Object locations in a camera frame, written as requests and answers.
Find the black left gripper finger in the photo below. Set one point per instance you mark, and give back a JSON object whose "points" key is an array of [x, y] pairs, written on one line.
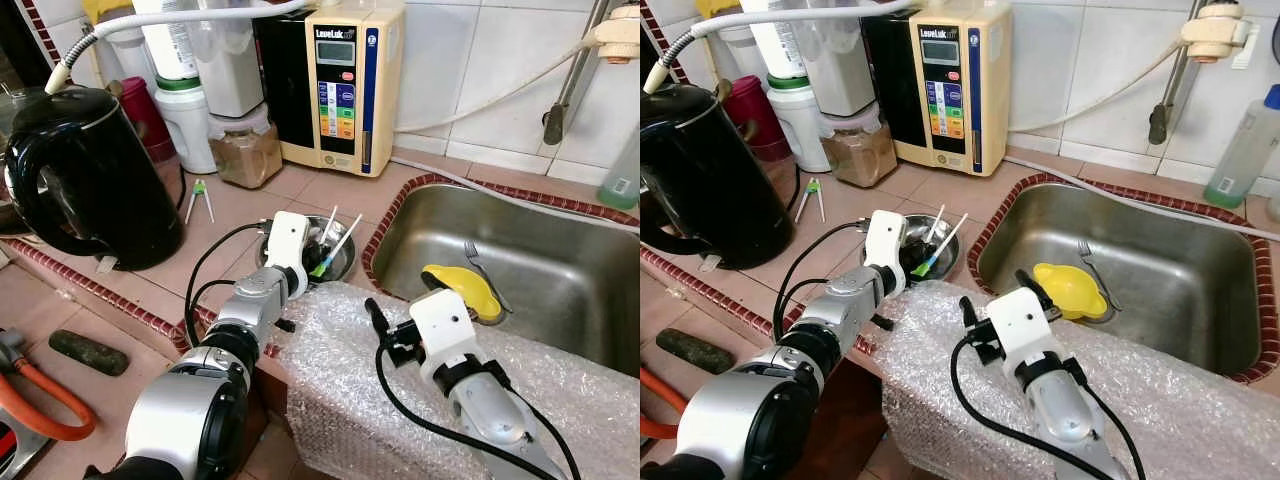
{"points": [[320, 250], [920, 249]]}

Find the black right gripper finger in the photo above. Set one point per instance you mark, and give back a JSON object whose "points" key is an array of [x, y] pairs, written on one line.
{"points": [[378, 320], [1030, 280], [437, 282], [969, 314]]}

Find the yellow plastic cup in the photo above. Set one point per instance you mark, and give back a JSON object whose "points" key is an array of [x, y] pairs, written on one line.
{"points": [[1070, 290], [470, 290]]}

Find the steel fork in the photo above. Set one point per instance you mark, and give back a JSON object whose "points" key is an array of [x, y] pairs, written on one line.
{"points": [[1087, 255], [475, 255]]}

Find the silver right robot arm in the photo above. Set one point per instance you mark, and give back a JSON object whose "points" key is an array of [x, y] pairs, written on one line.
{"points": [[1060, 420], [490, 420]]}

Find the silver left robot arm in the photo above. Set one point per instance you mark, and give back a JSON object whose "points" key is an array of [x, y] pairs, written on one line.
{"points": [[740, 420], [180, 420]]}

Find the small steel bowl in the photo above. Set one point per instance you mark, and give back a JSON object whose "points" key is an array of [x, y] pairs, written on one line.
{"points": [[340, 265], [945, 262]]}

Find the clear bubble wrap sheet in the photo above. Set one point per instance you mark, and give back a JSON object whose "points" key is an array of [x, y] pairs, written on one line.
{"points": [[340, 400], [1200, 400]]}

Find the clear jar brown powder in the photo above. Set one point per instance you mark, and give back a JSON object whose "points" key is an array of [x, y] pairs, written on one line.
{"points": [[858, 155], [245, 155]]}

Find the small white green tongs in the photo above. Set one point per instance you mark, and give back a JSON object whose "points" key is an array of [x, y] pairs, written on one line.
{"points": [[810, 187], [200, 188]]}

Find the steel sink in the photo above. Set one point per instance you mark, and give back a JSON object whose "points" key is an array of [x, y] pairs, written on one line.
{"points": [[1170, 250], [560, 250]]}

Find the cream water ionizer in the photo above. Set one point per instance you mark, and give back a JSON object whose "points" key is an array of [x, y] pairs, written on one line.
{"points": [[985, 90], [375, 90]]}

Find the white bottle green band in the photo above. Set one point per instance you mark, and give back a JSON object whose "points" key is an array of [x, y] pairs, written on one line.
{"points": [[190, 125], [800, 125]]}

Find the white translucent filter canister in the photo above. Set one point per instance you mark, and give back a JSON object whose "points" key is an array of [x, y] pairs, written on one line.
{"points": [[840, 70], [230, 70]]}

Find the clear soap bottle blue cap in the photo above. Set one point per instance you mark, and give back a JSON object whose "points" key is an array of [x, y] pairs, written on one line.
{"points": [[622, 180], [1245, 150]]}

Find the maroon plastic cup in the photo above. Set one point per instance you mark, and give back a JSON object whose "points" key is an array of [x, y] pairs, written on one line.
{"points": [[752, 112], [140, 115]]}

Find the black electric kettle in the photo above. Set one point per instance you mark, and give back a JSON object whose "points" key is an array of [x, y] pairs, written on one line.
{"points": [[95, 180], [710, 175]]}

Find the dark oblong block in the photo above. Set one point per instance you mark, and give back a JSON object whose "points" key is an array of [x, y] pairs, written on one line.
{"points": [[88, 352], [697, 352]]}

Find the steel tap cream head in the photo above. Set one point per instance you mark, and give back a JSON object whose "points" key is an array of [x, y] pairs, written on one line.
{"points": [[1215, 35], [615, 35]]}

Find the steel red gas stove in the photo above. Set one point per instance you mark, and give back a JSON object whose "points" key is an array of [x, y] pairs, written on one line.
{"points": [[10, 450]]}

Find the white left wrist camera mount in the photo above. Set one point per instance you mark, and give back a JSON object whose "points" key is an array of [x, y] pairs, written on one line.
{"points": [[288, 245], [886, 245]]}

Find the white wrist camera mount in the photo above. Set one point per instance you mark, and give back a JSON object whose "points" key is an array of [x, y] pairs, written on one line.
{"points": [[886, 245], [288, 245], [440, 325], [1018, 325]]}

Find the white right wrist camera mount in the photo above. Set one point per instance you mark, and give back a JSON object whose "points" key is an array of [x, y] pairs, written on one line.
{"points": [[440, 325], [1018, 325]]}

